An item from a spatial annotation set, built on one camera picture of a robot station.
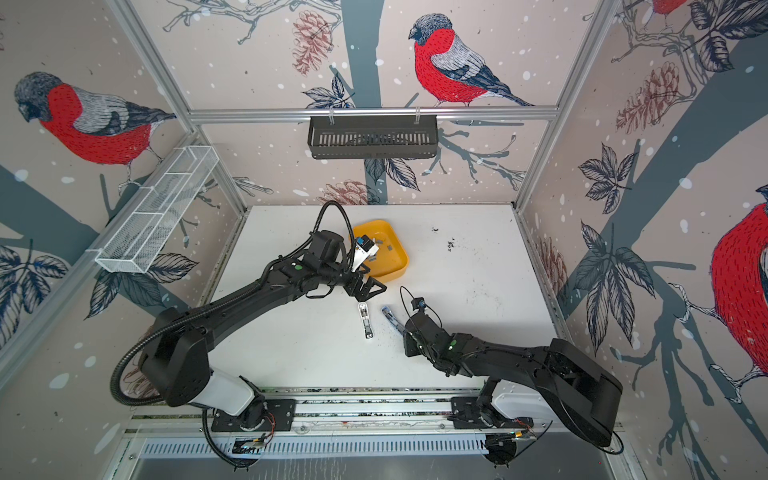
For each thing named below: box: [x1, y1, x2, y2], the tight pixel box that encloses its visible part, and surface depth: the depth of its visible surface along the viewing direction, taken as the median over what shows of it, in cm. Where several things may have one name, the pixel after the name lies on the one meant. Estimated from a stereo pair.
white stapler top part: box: [358, 302, 375, 340], surface depth 91 cm
